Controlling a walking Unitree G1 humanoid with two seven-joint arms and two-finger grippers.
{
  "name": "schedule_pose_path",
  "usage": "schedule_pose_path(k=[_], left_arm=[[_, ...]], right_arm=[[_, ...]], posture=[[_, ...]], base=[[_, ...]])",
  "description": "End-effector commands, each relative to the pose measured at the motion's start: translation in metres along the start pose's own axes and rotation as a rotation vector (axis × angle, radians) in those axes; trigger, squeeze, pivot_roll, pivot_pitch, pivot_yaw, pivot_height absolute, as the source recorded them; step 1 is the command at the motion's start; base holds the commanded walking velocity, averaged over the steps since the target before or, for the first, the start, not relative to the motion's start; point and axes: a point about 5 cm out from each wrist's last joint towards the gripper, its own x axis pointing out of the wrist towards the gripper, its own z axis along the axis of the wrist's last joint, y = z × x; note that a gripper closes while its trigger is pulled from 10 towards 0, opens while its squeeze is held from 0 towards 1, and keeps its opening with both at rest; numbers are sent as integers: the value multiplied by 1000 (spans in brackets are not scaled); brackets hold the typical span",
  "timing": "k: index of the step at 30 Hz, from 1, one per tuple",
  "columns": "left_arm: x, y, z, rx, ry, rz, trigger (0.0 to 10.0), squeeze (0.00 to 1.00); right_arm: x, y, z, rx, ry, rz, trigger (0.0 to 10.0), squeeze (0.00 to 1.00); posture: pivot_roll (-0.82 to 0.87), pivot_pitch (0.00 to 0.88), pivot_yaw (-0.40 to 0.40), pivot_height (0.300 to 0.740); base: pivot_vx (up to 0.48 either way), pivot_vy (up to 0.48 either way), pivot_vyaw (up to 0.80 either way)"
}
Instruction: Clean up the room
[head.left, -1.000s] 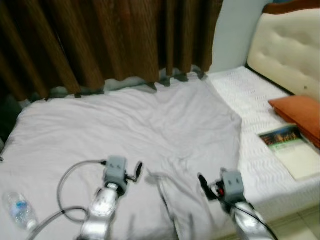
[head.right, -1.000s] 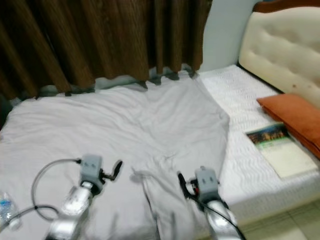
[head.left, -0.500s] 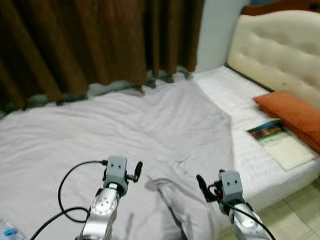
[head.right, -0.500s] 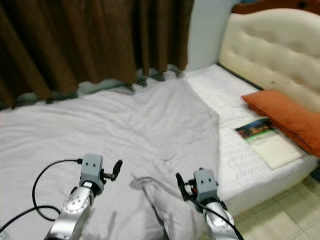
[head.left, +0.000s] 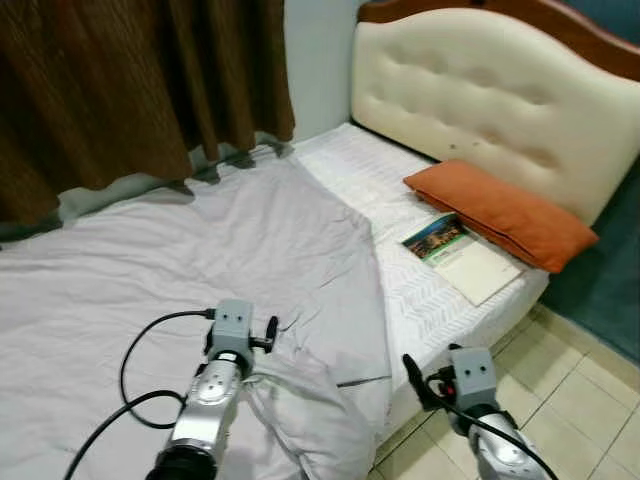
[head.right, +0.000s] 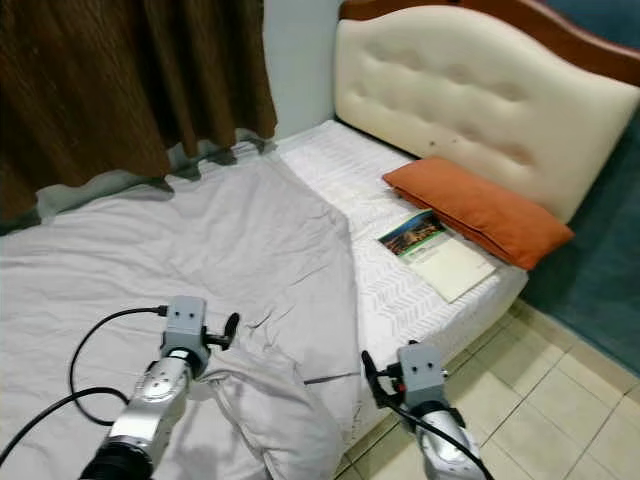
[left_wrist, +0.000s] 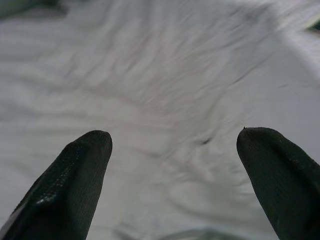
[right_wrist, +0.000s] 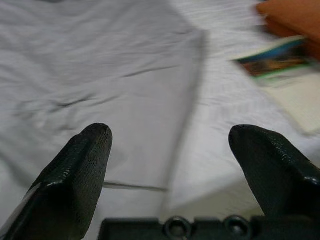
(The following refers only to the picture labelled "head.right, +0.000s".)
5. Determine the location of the cream tufted headboard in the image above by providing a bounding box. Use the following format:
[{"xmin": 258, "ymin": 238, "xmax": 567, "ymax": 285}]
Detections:
[{"xmin": 335, "ymin": 0, "xmax": 640, "ymax": 224}]

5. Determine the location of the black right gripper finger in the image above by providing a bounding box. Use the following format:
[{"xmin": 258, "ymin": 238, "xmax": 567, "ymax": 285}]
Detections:
[{"xmin": 361, "ymin": 349, "xmax": 385, "ymax": 407}]

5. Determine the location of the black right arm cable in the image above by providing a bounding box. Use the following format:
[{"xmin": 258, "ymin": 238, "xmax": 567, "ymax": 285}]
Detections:
[{"xmin": 375, "ymin": 378, "xmax": 497, "ymax": 480}]

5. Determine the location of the white book with photo cover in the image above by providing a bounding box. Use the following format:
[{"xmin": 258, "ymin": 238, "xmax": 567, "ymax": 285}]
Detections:
[{"xmin": 377, "ymin": 209, "xmax": 499, "ymax": 304}]

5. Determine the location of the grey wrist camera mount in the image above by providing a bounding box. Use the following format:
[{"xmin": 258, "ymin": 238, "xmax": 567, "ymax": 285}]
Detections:
[
  {"xmin": 397, "ymin": 342, "xmax": 447, "ymax": 407},
  {"xmin": 164, "ymin": 295, "xmax": 212, "ymax": 352}
]

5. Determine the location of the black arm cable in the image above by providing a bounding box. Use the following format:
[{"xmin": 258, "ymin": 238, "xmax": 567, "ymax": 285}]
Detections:
[
  {"xmin": 0, "ymin": 305, "xmax": 170, "ymax": 467},
  {"xmin": 375, "ymin": 378, "xmax": 497, "ymax": 480}
]

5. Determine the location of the orange pillow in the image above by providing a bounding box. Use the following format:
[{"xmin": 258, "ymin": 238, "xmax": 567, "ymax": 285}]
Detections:
[{"xmin": 381, "ymin": 155, "xmax": 576, "ymax": 272}]

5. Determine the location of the brown curtain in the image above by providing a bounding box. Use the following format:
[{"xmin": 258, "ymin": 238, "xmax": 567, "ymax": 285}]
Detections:
[{"xmin": 0, "ymin": 0, "xmax": 279, "ymax": 224}]

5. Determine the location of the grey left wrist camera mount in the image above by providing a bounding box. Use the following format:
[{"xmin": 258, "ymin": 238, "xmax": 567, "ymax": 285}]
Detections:
[{"xmin": 164, "ymin": 295, "xmax": 212, "ymax": 352}]

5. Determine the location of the grey blanket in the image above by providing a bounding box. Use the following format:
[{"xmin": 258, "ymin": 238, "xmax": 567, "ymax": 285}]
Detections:
[{"xmin": 0, "ymin": 148, "xmax": 365, "ymax": 480}]

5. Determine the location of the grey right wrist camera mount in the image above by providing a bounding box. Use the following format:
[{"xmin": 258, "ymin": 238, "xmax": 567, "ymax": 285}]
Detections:
[{"xmin": 397, "ymin": 342, "xmax": 447, "ymax": 407}]

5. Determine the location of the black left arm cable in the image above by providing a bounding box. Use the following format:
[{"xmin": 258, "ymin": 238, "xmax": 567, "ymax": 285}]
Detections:
[{"xmin": 0, "ymin": 305, "xmax": 170, "ymax": 467}]

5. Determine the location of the white patterned mattress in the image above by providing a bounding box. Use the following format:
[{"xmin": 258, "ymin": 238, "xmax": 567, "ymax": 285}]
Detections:
[{"xmin": 268, "ymin": 119, "xmax": 530, "ymax": 447}]

